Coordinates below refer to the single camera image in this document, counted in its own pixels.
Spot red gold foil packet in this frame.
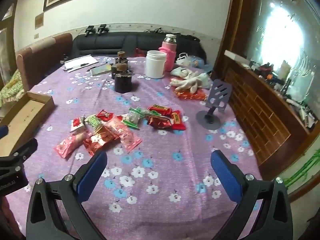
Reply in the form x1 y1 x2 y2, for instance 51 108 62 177
82 126 119 155

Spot flat white box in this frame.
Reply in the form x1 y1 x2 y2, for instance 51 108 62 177
224 50 248 62

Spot purple floral tablecloth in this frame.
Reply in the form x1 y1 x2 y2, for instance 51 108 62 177
5 54 264 240

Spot white work gloves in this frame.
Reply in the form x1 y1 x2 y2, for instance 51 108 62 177
170 67 212 92

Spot dark cylinder with cork knob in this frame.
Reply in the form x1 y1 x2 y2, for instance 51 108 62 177
114 71 135 93
115 51 129 65
111 62 128 79

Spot pink snack packet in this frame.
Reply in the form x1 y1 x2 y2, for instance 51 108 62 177
104 117 142 153
55 135 85 159

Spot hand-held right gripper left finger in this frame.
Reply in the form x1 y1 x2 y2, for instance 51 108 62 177
26 151 108 240

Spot white plastic jar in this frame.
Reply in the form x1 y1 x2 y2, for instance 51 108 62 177
145 50 167 79

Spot white bottle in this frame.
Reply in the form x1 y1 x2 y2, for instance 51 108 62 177
280 60 291 78

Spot person's left forearm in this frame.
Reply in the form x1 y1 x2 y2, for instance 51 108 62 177
0 194 27 240

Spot wooden glass-panel door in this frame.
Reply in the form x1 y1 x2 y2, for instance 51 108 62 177
0 2 18 87

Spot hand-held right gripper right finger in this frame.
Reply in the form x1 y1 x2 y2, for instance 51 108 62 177
211 150 293 240

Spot green floral cloth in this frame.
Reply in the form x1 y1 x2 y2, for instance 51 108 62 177
0 69 26 108

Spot thermos with pink knitted sleeve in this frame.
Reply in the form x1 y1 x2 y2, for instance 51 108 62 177
158 34 178 72

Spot green bamboo decoration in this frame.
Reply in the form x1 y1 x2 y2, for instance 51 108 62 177
283 148 320 189

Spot white plastic bag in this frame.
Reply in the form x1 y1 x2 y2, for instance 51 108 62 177
176 52 208 68

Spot small red snack packet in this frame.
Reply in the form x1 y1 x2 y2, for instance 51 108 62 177
96 109 114 122

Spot small green candy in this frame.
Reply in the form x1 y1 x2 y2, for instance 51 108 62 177
129 107 148 117

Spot red and black tool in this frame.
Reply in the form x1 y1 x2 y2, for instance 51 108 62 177
259 64 275 75

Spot brown cardboard box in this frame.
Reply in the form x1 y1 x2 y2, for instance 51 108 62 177
0 91 55 157

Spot brown armchair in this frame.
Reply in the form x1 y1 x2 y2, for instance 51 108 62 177
16 33 73 91

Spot black leather sofa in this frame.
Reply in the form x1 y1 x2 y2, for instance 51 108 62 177
72 31 208 64

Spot green snack packet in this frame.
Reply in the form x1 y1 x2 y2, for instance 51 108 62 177
85 114 103 131

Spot red mesh bag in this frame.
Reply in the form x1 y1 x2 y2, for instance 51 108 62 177
174 89 208 101

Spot clear packet with green ends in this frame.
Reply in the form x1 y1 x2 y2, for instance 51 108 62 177
122 112 141 130

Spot brown wooden partition ledge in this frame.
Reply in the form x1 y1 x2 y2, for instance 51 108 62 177
212 0 320 202

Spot grey phone stand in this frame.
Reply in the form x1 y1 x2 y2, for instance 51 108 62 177
196 79 233 131

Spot white paper sheets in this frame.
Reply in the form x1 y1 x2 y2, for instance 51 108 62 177
63 55 99 73

